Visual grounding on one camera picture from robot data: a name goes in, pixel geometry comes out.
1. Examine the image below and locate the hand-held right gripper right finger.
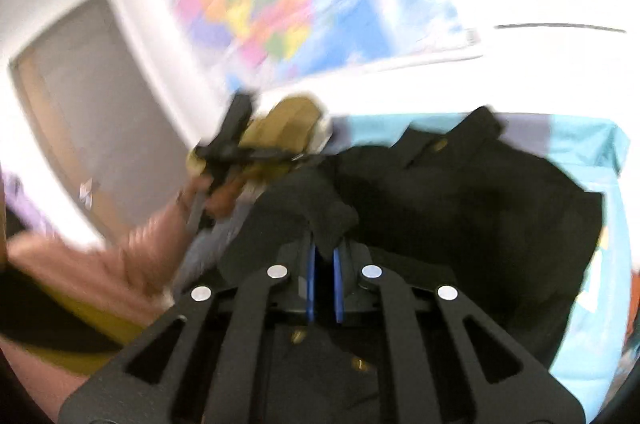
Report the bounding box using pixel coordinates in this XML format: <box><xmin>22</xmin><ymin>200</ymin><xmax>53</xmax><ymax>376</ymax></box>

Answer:
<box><xmin>333</xmin><ymin>244</ymin><xmax>587</xmax><ymax>424</ymax></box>

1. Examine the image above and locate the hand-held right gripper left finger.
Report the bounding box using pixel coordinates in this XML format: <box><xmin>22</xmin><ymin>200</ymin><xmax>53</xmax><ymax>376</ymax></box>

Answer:
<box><xmin>59</xmin><ymin>244</ymin><xmax>317</xmax><ymax>424</ymax></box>

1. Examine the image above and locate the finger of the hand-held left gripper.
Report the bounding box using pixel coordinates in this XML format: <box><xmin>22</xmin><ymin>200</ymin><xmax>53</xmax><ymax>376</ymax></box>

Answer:
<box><xmin>235</xmin><ymin>146</ymin><xmax>326</xmax><ymax>167</ymax></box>

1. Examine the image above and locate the black jacket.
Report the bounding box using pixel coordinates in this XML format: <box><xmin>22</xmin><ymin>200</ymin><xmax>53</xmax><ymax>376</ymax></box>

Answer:
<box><xmin>220</xmin><ymin>106</ymin><xmax>606</xmax><ymax>424</ymax></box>

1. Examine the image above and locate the person's left forearm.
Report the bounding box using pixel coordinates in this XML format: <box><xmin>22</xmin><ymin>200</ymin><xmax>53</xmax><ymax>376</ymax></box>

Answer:
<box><xmin>7</xmin><ymin>189</ymin><xmax>201</xmax><ymax>305</ymax></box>

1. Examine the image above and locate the person's left hand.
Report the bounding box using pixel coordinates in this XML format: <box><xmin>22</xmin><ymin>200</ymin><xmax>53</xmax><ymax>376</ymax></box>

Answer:
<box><xmin>177</xmin><ymin>171</ymin><xmax>251</xmax><ymax>222</ymax></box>

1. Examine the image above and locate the mustard yellow garment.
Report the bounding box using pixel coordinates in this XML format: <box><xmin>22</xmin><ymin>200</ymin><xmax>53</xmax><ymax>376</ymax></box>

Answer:
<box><xmin>187</xmin><ymin>96</ymin><xmax>333</xmax><ymax>185</ymax></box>

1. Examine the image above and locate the lilac garment with label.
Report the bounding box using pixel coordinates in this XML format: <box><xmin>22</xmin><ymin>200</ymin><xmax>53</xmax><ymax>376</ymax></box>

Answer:
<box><xmin>175</xmin><ymin>199</ymin><xmax>256</xmax><ymax>290</ymax></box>

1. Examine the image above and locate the grey wooden door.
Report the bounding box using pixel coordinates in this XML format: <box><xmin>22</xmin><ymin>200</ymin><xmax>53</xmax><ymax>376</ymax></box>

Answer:
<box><xmin>10</xmin><ymin>0</ymin><xmax>211</xmax><ymax>245</ymax></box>

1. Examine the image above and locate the purple hanging garment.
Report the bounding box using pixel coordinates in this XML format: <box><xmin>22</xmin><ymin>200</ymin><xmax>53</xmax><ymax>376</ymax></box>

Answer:
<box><xmin>0</xmin><ymin>169</ymin><xmax>51</xmax><ymax>235</ymax></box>

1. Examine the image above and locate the patterned teal bed sheet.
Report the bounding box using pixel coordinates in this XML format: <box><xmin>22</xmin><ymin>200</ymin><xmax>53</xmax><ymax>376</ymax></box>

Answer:
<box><xmin>330</xmin><ymin>114</ymin><xmax>631</xmax><ymax>405</ymax></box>

